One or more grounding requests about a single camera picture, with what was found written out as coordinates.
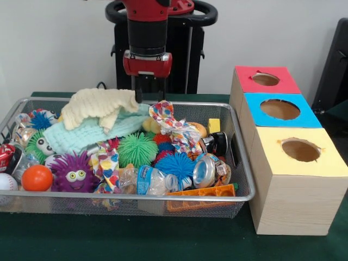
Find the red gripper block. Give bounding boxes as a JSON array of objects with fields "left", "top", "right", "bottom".
[{"left": 123, "top": 52, "right": 173, "bottom": 103}]

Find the cream waffle cloth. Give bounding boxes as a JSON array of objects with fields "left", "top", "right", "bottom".
[{"left": 61, "top": 88, "right": 139, "bottom": 131}]

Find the light blue knitted cloth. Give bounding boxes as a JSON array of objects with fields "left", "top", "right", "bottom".
[{"left": 43, "top": 103, "right": 152, "bottom": 154}]

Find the shallow clear mesh bin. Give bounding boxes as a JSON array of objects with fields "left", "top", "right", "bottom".
[{"left": 0, "top": 97, "right": 256, "bottom": 219}]

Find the wooden box with three holes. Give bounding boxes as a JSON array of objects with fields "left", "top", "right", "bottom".
[{"left": 229, "top": 66, "right": 348, "bottom": 236}]

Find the colourful patterned cloth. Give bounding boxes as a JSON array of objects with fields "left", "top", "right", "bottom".
[{"left": 148, "top": 101, "right": 203, "bottom": 154}]

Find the large blue spiky ball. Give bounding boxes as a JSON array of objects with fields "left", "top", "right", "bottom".
[{"left": 155, "top": 152, "right": 196, "bottom": 190}]

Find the polka dot patterned cloth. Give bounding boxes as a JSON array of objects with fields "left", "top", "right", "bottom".
[{"left": 90, "top": 139, "right": 123, "bottom": 194}]

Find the crushed clear plastic bottle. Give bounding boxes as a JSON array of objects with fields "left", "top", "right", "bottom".
[{"left": 117, "top": 165, "right": 177, "bottom": 195}]

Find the crushed silver can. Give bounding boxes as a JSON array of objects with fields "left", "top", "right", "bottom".
[{"left": 192, "top": 153, "right": 233, "bottom": 188}]

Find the purple spiky ball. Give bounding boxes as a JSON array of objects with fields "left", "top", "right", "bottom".
[{"left": 50, "top": 152, "right": 101, "bottom": 194}]

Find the long orange building block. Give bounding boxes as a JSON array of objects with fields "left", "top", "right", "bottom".
[{"left": 167, "top": 184, "right": 237, "bottom": 212}]

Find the green spiky ball with eyes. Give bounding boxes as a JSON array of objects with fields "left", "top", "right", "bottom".
[{"left": 24, "top": 129, "right": 55, "bottom": 163}]

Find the orange ball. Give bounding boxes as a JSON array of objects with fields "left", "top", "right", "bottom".
[{"left": 22, "top": 165, "right": 53, "bottom": 192}]

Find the dark green table cloth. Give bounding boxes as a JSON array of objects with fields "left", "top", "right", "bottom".
[{"left": 0, "top": 91, "right": 348, "bottom": 261}]

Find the black panel on stand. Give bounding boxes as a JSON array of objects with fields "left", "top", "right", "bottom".
[{"left": 315, "top": 18, "right": 348, "bottom": 123}]

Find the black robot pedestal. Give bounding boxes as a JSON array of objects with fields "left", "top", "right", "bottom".
[{"left": 106, "top": 0, "right": 218, "bottom": 94}]

